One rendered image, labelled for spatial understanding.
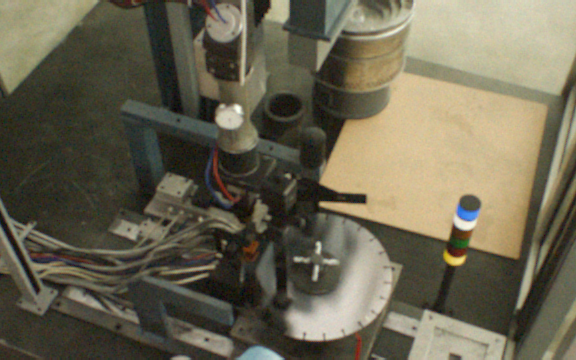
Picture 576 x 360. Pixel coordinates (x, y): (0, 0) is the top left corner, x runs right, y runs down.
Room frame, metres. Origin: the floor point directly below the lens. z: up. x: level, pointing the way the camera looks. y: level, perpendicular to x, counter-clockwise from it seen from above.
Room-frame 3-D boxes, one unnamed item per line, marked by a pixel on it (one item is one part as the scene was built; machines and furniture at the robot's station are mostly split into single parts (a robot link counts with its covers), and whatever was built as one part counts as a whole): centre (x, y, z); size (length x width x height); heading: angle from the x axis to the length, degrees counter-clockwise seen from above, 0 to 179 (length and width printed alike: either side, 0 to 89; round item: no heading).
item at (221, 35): (1.08, 0.10, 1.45); 0.35 x 0.07 x 0.28; 160
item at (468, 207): (0.93, -0.31, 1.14); 0.05 x 0.04 x 0.03; 160
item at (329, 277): (0.89, -0.01, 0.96); 0.11 x 0.11 x 0.03
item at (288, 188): (0.89, 0.07, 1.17); 0.06 x 0.05 x 0.20; 61
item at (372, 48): (1.67, -0.11, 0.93); 0.31 x 0.31 x 0.36
